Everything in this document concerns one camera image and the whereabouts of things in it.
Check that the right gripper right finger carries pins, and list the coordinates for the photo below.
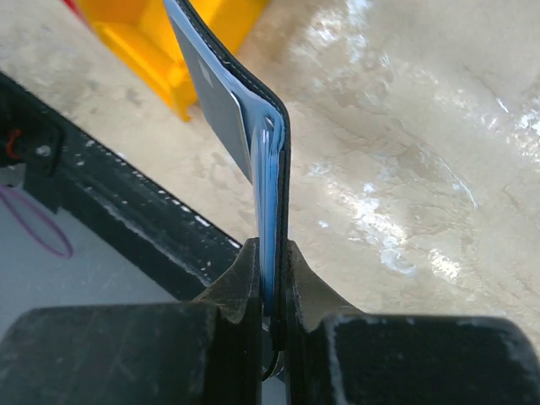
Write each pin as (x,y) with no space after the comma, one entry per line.
(338,354)

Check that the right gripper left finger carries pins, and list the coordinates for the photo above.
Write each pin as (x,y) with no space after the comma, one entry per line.
(203,351)

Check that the black leather card holder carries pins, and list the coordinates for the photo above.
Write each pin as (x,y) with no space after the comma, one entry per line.
(268,133)

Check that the grey credit card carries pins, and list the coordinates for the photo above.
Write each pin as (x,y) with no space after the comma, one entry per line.
(219,105)

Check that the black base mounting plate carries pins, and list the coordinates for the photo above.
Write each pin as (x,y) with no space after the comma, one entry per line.
(65,168)

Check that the yellow plastic bin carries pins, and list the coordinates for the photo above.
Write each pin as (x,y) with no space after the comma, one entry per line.
(139,33)

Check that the red plastic bin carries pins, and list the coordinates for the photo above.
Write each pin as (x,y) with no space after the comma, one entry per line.
(71,4)

